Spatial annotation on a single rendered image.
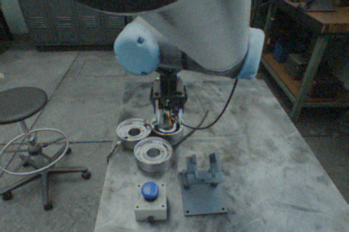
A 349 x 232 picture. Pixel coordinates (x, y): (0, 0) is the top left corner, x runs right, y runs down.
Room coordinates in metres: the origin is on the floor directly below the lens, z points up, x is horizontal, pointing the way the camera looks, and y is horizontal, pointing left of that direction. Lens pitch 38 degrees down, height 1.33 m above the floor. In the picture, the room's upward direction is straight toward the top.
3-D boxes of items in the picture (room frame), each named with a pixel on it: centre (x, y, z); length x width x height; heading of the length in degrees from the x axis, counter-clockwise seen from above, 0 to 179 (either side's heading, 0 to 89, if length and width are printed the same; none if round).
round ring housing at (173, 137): (0.61, 0.01, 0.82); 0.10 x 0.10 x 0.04
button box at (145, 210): (0.34, 0.05, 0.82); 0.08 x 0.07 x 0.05; 2
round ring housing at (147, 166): (0.49, 0.05, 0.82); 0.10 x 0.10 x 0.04
